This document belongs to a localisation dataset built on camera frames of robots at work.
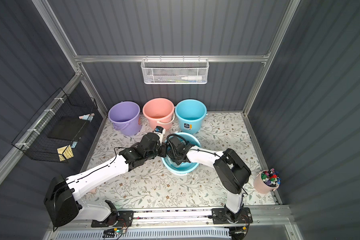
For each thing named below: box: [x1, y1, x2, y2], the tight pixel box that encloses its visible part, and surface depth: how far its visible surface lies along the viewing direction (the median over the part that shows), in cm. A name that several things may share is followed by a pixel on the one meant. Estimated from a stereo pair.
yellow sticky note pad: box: [56, 144, 74, 162], surface depth 66 cm
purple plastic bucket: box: [108, 101, 142, 136], surface depth 104 cm
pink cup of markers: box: [253, 168, 282, 194], surface depth 75 cm
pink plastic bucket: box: [142, 97, 175, 131], surface depth 104 cm
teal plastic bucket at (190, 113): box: [175, 99, 208, 134], surface depth 105 cm
